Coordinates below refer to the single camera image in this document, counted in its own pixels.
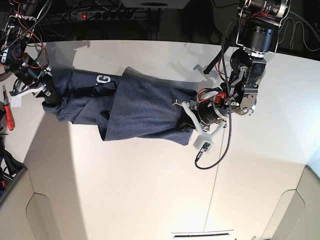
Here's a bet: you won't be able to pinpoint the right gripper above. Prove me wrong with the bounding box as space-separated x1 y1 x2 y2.
10 66 62 105

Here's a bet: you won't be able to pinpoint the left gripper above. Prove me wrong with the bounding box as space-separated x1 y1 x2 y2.
173 98 229 142

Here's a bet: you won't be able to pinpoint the blue t-shirt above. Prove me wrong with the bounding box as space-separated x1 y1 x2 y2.
42 69 196 146

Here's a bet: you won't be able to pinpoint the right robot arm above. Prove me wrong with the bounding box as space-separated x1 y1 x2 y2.
0 24 195 140

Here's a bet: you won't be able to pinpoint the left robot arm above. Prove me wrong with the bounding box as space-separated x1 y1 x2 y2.
177 0 291 131

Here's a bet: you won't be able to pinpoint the grey storage bin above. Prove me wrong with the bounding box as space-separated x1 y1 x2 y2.
0 143 28 208

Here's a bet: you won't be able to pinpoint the black power strip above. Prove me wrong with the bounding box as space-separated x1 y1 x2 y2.
70 8 151 21

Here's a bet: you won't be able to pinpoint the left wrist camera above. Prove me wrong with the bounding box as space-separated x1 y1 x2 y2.
193 135 213 162

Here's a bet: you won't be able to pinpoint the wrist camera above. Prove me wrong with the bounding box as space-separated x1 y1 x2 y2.
10 95 22 108
193 135 213 162

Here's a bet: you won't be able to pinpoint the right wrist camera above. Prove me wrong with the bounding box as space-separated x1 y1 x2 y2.
10 95 22 108

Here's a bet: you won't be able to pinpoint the black braided right cable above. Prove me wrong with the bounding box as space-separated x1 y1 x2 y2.
194 18 241 171

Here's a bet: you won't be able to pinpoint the black braided cable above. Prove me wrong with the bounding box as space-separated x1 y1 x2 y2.
0 0 53 56
194 18 241 171

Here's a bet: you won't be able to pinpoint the red handled cutters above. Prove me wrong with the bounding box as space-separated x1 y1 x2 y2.
2 85 15 131

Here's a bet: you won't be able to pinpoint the black braided left cable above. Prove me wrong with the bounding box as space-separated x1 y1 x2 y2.
0 0 53 56

